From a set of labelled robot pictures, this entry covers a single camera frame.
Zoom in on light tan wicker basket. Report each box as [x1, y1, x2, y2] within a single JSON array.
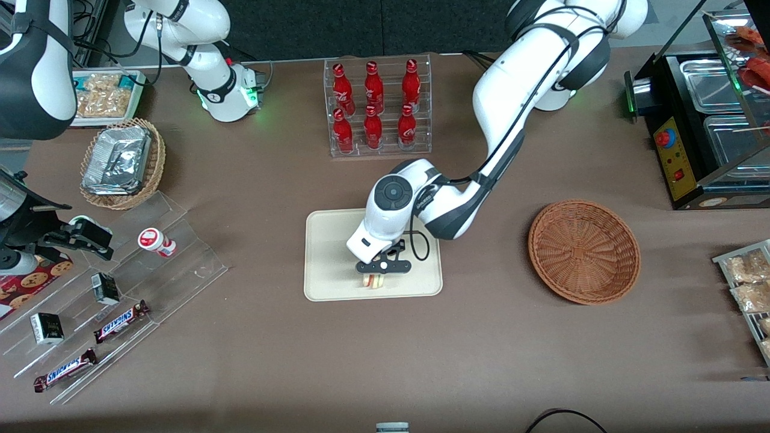
[[79, 118, 167, 210]]

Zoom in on red cola bottle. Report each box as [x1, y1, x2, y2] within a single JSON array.
[[402, 58, 422, 112], [332, 63, 356, 116], [398, 103, 417, 150], [363, 106, 383, 151], [333, 108, 354, 155], [364, 61, 384, 115]]

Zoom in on black food warmer machine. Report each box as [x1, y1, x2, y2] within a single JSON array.
[[624, 0, 770, 211]]

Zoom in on clear bag of snacks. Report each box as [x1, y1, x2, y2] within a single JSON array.
[[730, 281, 770, 313], [725, 251, 770, 283]]

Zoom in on red and white yogurt bottle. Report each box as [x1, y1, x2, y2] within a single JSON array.
[[138, 227, 177, 258]]

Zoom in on beige plastic serving tray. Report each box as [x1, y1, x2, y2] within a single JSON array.
[[304, 208, 444, 302]]

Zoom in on white tray with snack bags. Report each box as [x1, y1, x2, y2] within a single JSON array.
[[71, 69, 147, 128]]

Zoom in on small black carton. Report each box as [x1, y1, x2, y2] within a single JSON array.
[[30, 312, 64, 345], [91, 272, 120, 306]]

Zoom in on clear acrylic bottle rack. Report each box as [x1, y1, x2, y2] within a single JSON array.
[[323, 54, 433, 158]]

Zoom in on clear acrylic stepped display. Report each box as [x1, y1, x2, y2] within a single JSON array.
[[0, 191, 229, 405]]

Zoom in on red cookie box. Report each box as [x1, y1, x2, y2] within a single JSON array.
[[0, 256, 74, 321]]

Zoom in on brown round wicker basket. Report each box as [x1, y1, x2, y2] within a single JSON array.
[[528, 199, 641, 306]]

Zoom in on Snickers chocolate bar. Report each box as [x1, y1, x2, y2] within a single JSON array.
[[33, 348, 98, 393], [93, 299, 151, 344]]

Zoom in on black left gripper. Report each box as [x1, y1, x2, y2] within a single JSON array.
[[356, 239, 412, 275]]

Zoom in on aluminium foil container stack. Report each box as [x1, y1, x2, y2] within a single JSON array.
[[82, 125, 152, 196]]

